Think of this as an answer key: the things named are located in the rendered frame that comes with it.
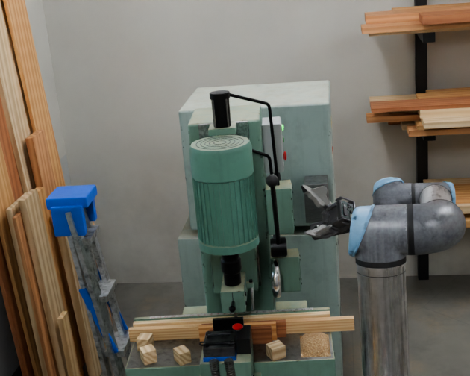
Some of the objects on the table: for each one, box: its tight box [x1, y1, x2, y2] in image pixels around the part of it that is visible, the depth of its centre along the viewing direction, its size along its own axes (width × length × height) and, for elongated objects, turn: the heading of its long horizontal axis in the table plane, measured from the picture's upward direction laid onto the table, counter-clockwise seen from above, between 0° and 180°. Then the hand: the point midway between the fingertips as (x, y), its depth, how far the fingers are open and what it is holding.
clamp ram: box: [213, 316, 244, 332], centre depth 230 cm, size 9×8×9 cm
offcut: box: [140, 344, 157, 366], centre depth 230 cm, size 4×4×4 cm
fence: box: [134, 307, 330, 322], centre depth 244 cm, size 60×2×6 cm, turn 101°
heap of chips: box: [300, 333, 331, 357], centre depth 231 cm, size 8×12×3 cm
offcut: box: [173, 345, 192, 366], centre depth 229 cm, size 4×4×4 cm
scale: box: [150, 307, 313, 319], centre depth 243 cm, size 50×1×1 cm, turn 101°
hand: (301, 209), depth 219 cm, fingers open, 14 cm apart
